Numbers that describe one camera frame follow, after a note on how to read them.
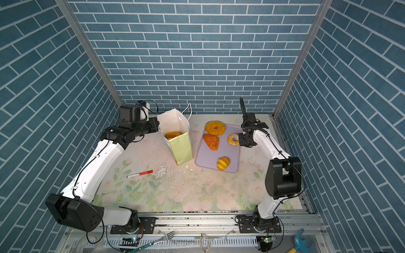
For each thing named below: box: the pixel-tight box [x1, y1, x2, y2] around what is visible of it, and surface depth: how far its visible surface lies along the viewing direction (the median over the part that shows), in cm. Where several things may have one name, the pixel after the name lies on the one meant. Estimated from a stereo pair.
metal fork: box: [128, 230, 176, 253], surface depth 71 cm
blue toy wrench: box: [294, 228, 316, 253], surface depth 69 cm
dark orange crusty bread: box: [202, 133, 220, 152], surface depth 104 cm
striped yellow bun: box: [216, 156, 231, 171], surface depth 93 cm
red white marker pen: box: [126, 169, 154, 179], surface depth 91 cm
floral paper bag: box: [157, 103, 194, 166], surface depth 87 cm
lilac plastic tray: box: [195, 123, 243, 173], surface depth 104 cm
